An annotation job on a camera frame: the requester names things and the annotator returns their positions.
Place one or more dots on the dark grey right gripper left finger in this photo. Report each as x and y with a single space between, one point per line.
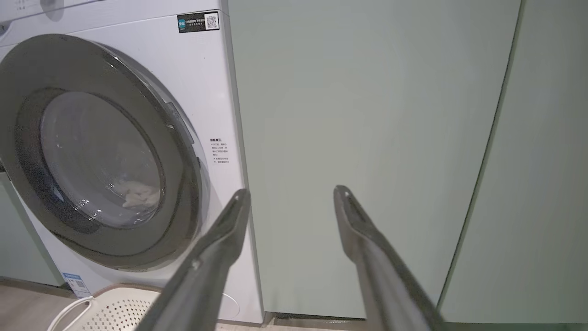
202 276

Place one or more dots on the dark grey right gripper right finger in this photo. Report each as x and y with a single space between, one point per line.
386 285

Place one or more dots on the pale yellow bear-print garment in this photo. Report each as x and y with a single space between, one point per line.
135 195

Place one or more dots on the round dark washing machine door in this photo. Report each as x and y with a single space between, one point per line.
27 73

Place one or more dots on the cream perforated laundry basket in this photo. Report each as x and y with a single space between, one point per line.
115 312

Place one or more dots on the white front-load washing machine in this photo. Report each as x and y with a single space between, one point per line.
197 82

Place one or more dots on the blue energy label sticker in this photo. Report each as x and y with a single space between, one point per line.
77 285

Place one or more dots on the small printed warning label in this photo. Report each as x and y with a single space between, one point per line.
220 151

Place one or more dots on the narrow sage green cabinet panel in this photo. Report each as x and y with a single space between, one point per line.
542 184

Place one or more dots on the black QR code sticker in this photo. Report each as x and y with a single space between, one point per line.
197 22

